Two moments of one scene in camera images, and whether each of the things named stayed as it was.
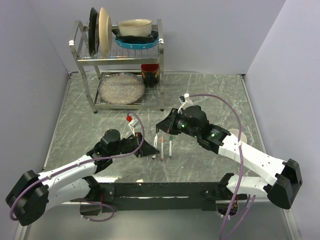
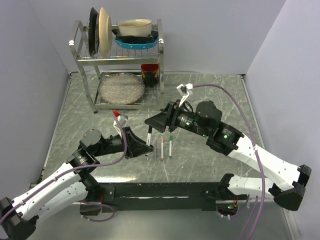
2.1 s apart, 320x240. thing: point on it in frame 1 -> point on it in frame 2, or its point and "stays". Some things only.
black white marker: [155, 142] -> [149, 139]
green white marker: [170, 147] stays
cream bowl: [135, 27] stays
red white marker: [162, 141] stays
